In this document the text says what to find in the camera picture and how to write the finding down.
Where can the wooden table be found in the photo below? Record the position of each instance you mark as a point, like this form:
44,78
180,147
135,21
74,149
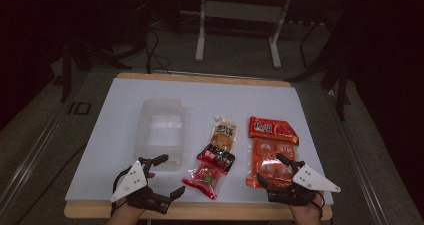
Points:
200,211

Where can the person's right hand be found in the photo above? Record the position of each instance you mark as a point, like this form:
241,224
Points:
308,215

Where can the white metal table frame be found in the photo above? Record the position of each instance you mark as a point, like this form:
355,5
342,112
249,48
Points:
243,11

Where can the aluminium rail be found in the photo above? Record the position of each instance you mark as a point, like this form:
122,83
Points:
360,171
30,158

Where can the large orange food packet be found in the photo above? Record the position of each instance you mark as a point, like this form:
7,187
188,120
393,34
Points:
266,131

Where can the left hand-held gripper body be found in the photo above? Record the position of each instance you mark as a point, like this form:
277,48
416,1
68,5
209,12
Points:
130,181

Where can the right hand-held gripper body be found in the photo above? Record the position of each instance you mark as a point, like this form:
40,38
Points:
313,181

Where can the person's left hand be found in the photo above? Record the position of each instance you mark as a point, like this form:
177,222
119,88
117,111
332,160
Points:
126,215

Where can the white table mat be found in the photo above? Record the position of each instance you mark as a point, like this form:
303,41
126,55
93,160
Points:
216,95

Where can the black floor bracket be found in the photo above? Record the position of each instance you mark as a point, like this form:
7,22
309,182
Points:
70,108

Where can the beige sauce pouch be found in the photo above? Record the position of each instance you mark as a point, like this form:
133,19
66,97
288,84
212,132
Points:
224,133

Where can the clear plastic container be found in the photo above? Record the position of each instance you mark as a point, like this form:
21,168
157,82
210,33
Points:
160,118

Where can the red and black snack packet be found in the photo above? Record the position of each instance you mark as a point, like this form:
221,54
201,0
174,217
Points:
206,178

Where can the black metal stand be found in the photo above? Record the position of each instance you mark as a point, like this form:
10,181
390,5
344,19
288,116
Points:
341,85
66,78

